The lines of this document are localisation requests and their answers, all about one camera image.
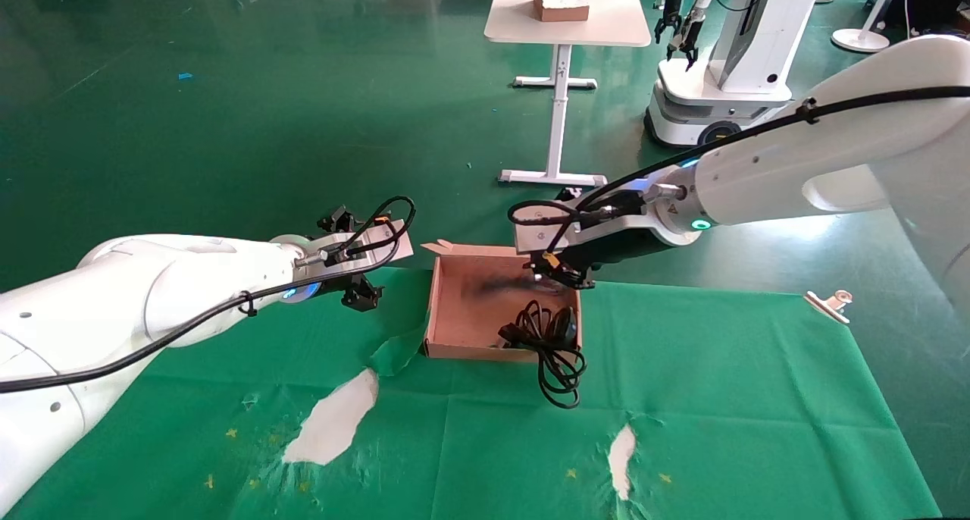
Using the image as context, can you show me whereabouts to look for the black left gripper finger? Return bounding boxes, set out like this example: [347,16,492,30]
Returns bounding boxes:
[316,204,357,235]
[341,274,383,313]

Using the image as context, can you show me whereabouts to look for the green table cloth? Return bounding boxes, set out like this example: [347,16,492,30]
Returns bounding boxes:
[4,266,940,520]

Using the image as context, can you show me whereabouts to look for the white pedestal table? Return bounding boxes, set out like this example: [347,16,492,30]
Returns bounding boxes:
[483,0,652,190]

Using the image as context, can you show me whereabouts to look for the white floor stand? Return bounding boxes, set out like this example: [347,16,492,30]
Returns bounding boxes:
[831,0,906,55]

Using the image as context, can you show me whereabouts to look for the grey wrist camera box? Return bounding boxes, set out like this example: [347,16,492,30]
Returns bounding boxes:
[303,221,415,280]
[514,204,646,254]

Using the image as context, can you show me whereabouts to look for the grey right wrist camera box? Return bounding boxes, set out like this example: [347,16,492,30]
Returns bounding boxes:
[514,204,646,254]

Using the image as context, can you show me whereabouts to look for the white wheeled robot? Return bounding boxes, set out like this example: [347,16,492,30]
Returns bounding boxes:
[644,0,827,151]

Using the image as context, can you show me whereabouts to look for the open brown cardboard box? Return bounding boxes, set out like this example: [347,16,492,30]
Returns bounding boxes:
[419,240,584,363]

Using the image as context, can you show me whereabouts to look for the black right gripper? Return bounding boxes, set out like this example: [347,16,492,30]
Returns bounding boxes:
[530,188,669,290]

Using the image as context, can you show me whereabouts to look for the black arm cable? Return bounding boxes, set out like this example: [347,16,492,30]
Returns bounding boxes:
[506,86,970,230]
[0,196,416,394]

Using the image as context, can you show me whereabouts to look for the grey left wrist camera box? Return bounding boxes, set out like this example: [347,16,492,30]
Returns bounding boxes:
[303,221,415,280]

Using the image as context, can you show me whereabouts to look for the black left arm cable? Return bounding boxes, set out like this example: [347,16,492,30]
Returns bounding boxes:
[0,196,416,394]

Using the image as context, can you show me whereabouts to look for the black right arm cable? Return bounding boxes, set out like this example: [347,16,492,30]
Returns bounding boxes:
[506,86,970,230]

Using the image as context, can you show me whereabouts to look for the metal cloth clip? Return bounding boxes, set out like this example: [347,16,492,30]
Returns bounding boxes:
[803,290,853,325]

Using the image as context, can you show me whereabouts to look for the small black distant gripper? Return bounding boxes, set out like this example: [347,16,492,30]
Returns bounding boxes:
[667,18,702,72]
[654,6,683,45]

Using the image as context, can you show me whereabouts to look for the thick black power cable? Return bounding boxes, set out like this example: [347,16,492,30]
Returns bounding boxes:
[498,300,588,409]

